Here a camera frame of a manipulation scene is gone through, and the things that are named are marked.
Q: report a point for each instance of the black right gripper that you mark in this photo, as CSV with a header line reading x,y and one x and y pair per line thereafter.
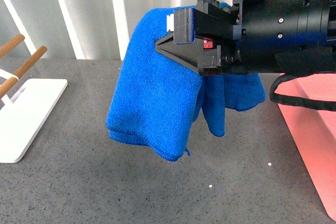
x,y
269,36

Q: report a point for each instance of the blue microfiber cloth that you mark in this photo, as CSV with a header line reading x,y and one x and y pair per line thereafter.
x,y
156,99

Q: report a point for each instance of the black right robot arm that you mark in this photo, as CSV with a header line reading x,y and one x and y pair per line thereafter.
x,y
328,24

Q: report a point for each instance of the white curtain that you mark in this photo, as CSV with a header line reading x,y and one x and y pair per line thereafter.
x,y
76,29

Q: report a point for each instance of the pink plastic bin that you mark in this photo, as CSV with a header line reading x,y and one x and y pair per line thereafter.
x,y
314,133

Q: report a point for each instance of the white towel rack stand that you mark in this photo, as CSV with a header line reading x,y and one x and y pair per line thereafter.
x,y
23,115

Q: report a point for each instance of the wooden rack rod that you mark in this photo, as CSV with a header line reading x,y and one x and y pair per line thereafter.
x,y
11,44
22,70

